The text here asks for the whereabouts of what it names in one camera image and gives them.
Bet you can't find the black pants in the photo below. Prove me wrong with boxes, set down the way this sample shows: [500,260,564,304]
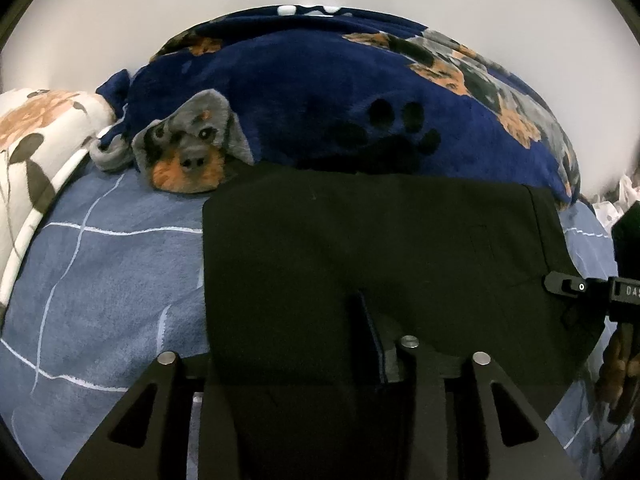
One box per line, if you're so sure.
[198,168,603,479]

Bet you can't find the white dotted cloth pile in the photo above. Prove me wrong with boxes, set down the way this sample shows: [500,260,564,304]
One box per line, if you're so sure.
[591,170,640,234]

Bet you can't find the white floral pillow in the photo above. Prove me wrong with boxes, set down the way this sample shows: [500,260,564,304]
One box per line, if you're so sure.
[1,88,115,311]

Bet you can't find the right hand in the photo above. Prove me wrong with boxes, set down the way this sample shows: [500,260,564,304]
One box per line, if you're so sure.
[596,325,639,408]

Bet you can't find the navy dog-print blanket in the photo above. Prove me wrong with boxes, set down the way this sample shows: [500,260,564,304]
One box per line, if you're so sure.
[89,6,580,207]

